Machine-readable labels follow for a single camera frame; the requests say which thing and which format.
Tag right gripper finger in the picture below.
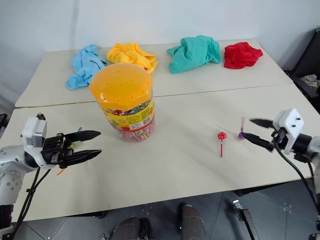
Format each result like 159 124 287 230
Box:
249 118 274 130
241 132 275 152

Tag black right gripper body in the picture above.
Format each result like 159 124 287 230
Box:
268 126 288 153

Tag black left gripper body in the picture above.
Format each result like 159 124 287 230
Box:
40 133 74 170

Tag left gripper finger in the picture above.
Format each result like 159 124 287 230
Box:
58 149 103 170
62 129 102 146

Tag purple lollipop pink stick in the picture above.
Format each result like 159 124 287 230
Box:
236 116 247 141

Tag clear plastic lollipop jar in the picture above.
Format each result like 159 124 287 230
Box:
102 84 157 143

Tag orange perforated jar lid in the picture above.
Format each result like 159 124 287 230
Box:
89 62 153 111

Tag green stick lollipop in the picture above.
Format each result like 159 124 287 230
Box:
70 126 84 150

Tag red lollipop red stick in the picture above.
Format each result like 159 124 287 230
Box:
216 130 228 158

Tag black object at edge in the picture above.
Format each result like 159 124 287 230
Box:
0 113 8 134

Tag beige crumpled item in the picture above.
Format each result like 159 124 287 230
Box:
300 74 320 89

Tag light blue cloth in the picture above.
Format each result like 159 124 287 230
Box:
65 43 108 91

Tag red cloth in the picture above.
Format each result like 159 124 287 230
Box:
223 41 264 69

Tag black chair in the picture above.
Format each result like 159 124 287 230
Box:
281 24 320 115

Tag dark rounded shape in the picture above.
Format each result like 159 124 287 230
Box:
176 203 208 240
112 215 152 240

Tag yellow cloth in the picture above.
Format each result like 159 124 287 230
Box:
106 42 159 75

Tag teal cloth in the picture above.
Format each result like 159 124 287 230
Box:
166 35 222 74

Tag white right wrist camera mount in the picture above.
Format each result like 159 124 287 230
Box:
271 107 306 154

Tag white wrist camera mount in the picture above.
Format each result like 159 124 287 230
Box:
271 107 306 154
20 115 48 152

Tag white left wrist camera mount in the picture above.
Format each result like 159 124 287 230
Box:
20 115 48 152

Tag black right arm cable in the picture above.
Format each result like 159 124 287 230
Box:
273 146 320 216

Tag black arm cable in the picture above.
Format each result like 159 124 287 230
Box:
273 146 320 216
13 167 51 240

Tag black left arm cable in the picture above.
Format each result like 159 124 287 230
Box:
13 167 51 240

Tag black metal frame bar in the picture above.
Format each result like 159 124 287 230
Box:
231 199 262 240

